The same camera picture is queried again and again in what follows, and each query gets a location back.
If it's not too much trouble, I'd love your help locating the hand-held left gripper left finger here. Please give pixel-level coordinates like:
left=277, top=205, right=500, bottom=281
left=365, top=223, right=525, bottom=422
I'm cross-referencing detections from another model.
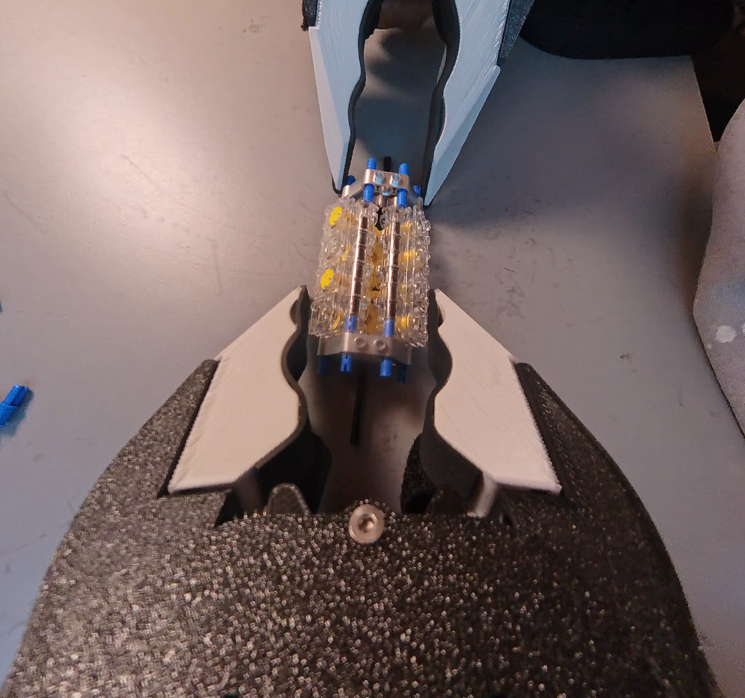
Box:
left=168, top=285, right=313, bottom=515

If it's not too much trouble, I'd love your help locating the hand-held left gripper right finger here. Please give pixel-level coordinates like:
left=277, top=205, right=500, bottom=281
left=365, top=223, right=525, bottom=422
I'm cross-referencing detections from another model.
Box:
left=428, top=289, right=562, bottom=518

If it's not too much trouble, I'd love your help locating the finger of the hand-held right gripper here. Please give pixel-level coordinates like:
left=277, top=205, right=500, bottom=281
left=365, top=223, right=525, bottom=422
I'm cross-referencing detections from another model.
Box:
left=422, top=0, right=522, bottom=208
left=308, top=0, right=390, bottom=195

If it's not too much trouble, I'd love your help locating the clear toy brick engine model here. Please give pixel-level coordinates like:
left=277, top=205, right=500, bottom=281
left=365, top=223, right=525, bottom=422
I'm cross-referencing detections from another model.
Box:
left=311, top=154, right=433, bottom=449

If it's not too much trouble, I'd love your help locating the grey desk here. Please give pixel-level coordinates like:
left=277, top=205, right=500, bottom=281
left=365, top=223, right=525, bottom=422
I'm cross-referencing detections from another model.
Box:
left=0, top=0, right=745, bottom=698

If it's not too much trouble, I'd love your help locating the pile of mixed toy parts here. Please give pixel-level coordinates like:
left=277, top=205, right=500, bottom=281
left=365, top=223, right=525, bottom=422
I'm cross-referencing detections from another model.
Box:
left=0, top=384, right=34, bottom=437

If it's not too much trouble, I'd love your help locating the person in grey hoodie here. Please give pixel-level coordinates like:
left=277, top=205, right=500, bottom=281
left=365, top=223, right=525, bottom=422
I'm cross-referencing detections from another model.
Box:
left=694, top=122, right=745, bottom=438

